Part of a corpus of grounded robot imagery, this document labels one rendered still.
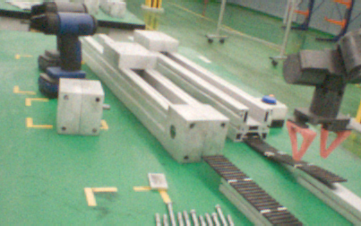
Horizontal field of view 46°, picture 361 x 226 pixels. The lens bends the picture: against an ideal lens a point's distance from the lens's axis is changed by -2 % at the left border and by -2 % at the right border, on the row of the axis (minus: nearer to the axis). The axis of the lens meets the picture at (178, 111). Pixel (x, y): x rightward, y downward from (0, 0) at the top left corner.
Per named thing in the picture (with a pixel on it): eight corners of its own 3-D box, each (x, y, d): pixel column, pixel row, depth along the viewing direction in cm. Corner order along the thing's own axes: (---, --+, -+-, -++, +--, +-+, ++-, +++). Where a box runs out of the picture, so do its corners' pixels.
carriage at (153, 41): (176, 59, 155) (179, 40, 152) (147, 58, 150) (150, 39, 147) (159, 49, 168) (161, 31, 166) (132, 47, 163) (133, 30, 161)
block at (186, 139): (230, 160, 94) (239, 119, 91) (178, 163, 88) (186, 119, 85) (210, 143, 101) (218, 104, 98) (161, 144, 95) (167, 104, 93)
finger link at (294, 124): (276, 153, 88) (287, 109, 85) (302, 151, 91) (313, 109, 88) (299, 169, 82) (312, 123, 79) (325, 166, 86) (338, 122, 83)
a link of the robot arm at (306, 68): (381, 73, 73) (368, 30, 77) (325, 66, 69) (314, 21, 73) (337, 102, 83) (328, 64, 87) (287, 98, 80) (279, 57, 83)
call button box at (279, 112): (283, 127, 121) (288, 106, 119) (255, 127, 116) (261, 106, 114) (266, 117, 127) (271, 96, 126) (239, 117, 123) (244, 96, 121)
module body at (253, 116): (266, 140, 109) (274, 108, 106) (233, 142, 104) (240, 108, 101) (148, 59, 175) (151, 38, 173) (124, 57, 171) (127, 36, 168)
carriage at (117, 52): (153, 78, 125) (157, 56, 123) (117, 77, 120) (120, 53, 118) (134, 64, 138) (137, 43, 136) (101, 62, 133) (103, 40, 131)
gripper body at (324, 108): (290, 116, 85) (300, 80, 83) (326, 115, 90) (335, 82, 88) (313, 128, 80) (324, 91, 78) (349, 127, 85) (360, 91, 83)
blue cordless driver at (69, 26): (92, 97, 119) (101, 16, 112) (21, 101, 106) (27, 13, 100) (80, 88, 124) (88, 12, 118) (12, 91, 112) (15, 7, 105)
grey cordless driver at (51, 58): (84, 74, 139) (91, 5, 132) (24, 76, 126) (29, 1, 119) (73, 67, 144) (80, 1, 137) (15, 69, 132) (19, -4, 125)
